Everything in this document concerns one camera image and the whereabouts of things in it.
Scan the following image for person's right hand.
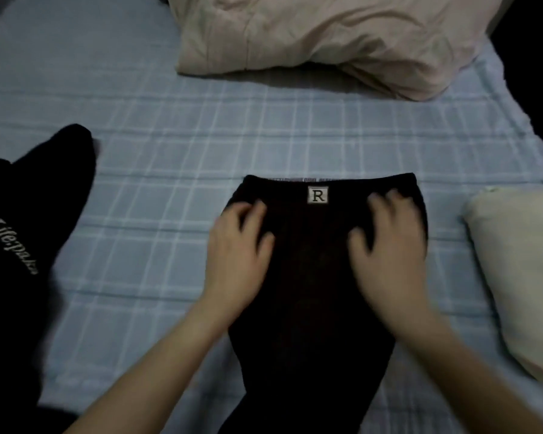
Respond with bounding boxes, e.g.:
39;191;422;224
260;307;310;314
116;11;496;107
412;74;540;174
347;189;431;332

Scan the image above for person's left hand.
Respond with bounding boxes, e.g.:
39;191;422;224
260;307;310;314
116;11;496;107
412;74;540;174
203;201;276;321

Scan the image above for dark brown trousers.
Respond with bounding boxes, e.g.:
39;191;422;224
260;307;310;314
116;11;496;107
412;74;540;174
217;172;430;434

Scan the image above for cream printed hoodie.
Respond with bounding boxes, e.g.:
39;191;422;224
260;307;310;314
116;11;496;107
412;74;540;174
462;187;543;385

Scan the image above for bed with blue plaid sheet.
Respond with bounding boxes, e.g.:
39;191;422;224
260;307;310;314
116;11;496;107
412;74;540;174
0;0;543;434

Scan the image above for black hoodie with white lettering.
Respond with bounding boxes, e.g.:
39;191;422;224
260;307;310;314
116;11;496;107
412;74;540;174
0;124;97;421

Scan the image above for person's right forearm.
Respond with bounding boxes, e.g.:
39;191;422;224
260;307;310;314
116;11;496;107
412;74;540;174
389;307;543;434

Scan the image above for person's left forearm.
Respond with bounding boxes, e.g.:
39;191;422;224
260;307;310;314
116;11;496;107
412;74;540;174
65;302;241;434

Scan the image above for pinkish crumpled blanket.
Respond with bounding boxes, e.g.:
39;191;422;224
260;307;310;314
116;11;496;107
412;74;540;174
235;0;503;102

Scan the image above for beige crumpled duvet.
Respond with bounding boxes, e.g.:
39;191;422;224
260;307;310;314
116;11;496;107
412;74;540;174
176;0;345;77

